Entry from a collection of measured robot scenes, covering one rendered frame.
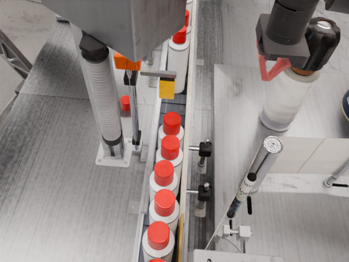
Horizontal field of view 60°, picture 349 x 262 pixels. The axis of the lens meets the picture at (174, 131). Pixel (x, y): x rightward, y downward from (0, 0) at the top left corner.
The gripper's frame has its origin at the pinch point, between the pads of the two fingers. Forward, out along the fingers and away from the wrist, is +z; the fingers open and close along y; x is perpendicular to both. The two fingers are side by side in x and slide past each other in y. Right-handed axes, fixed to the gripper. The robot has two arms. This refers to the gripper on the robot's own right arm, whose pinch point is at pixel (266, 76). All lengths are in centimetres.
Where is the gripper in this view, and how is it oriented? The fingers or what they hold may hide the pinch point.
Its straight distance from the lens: 57.9
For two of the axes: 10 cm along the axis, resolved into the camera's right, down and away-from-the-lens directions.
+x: -10.0, -0.8, 0.1
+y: 0.7, -8.0, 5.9
